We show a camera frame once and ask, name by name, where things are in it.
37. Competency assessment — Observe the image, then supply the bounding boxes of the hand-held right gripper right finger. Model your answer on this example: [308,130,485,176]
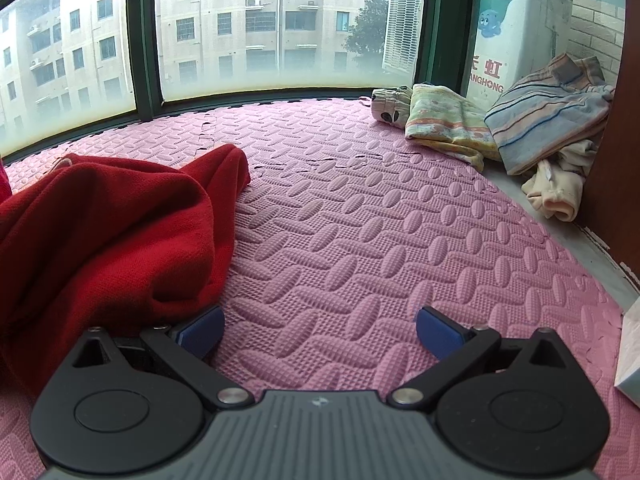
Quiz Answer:
[390,305,576,409]

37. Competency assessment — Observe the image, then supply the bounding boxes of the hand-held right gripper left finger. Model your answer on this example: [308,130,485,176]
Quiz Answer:
[65,305,256,409]

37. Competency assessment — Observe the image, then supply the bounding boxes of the red knit garment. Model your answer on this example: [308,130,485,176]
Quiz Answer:
[0,143,252,401]

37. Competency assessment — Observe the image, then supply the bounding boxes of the pink foam floor mat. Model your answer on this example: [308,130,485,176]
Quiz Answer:
[0,96,640,480]

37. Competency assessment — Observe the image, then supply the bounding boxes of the cream garment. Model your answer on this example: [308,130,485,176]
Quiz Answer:
[521,139,598,223]

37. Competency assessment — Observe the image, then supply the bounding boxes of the crumpled white rag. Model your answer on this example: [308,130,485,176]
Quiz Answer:
[404,83,501,172]

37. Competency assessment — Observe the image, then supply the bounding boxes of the small white patterned cloth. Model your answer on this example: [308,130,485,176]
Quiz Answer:
[371,86,416,126]

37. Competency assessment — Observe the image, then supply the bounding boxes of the striped folded shirt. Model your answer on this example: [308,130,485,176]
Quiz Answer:
[484,53,616,176]

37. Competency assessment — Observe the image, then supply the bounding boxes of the brown wooden panel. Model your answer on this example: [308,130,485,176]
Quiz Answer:
[574,0,640,273]

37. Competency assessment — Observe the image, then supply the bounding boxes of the green tree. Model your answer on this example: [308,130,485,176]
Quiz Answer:
[345,0,391,66]

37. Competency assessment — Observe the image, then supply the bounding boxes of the white louvred outdoor unit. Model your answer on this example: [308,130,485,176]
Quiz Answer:
[382,0,426,73]

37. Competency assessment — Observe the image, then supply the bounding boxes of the white box with cartoon print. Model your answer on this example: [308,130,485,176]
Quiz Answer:
[467,0,576,106]

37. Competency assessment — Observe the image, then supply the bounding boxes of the beige apartment building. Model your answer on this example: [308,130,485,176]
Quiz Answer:
[0,0,428,131]

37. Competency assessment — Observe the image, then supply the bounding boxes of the green window frame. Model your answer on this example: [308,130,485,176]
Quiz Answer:
[0,0,483,161]

